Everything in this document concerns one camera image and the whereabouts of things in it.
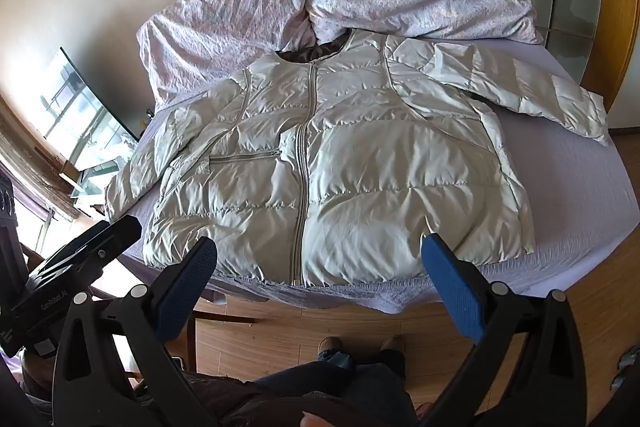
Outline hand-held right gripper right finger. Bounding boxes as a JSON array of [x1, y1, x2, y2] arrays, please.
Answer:
[[421, 233, 583, 427]]

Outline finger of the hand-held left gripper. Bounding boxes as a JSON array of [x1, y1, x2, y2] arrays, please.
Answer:
[[47, 215, 142, 275]]

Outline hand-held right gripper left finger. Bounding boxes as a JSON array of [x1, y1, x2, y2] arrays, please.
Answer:
[[51, 237, 236, 427]]

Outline cream puffer jacket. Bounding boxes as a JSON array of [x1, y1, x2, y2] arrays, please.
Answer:
[[104, 29, 612, 288]]

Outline glass television stand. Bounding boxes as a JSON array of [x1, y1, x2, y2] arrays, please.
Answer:
[[59, 146, 132, 210]]

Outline person's brown shoe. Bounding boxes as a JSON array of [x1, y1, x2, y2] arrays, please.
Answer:
[[318, 336, 353, 370], [379, 336, 407, 360]]

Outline black flat screen television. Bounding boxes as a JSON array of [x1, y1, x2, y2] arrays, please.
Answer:
[[36, 47, 142, 160]]

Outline person's legs in dark jeans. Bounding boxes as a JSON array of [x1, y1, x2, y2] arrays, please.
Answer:
[[180, 347, 418, 427]]

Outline wooden wardrobe frosted glass doors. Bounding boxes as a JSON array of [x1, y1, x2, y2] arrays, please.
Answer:
[[492, 0, 640, 130]]

